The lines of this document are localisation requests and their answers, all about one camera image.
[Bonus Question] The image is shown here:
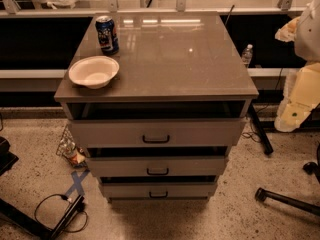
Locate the grey middle drawer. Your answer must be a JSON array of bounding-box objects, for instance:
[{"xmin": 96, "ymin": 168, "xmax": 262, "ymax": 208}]
[{"xmin": 87, "ymin": 156, "xmax": 226, "ymax": 177}]

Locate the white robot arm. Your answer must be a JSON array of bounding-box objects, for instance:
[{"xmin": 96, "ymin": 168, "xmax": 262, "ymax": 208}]
[{"xmin": 274, "ymin": 0, "xmax": 320, "ymax": 132}]

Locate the grey top drawer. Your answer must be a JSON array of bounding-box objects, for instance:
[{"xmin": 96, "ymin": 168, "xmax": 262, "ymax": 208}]
[{"xmin": 69, "ymin": 119, "xmax": 245, "ymax": 148}]

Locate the wire mesh waste basket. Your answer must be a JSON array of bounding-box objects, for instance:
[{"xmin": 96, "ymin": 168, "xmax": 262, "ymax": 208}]
[{"xmin": 56, "ymin": 126, "xmax": 87, "ymax": 168}]

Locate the grey drawer cabinet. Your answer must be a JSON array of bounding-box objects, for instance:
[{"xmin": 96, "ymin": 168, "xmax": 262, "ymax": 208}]
[{"xmin": 53, "ymin": 11, "xmax": 260, "ymax": 203}]

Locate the black office chair base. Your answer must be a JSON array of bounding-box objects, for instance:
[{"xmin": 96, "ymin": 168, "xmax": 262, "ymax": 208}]
[{"xmin": 254, "ymin": 143, "xmax": 320, "ymax": 217}]

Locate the blue soda can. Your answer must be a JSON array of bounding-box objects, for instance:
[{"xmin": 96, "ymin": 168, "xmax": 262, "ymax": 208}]
[{"xmin": 95, "ymin": 15, "xmax": 119, "ymax": 55}]

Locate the white paper bowl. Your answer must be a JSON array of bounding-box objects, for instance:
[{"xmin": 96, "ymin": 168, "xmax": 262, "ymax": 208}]
[{"xmin": 68, "ymin": 56, "xmax": 119, "ymax": 89}]

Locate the black table leg left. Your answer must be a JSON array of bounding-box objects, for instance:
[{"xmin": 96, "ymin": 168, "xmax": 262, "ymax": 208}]
[{"xmin": 0, "ymin": 195, "xmax": 85, "ymax": 240}]

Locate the clear plastic water bottle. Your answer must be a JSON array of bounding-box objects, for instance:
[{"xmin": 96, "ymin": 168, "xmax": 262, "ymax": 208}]
[{"xmin": 241, "ymin": 44, "xmax": 253, "ymax": 67}]

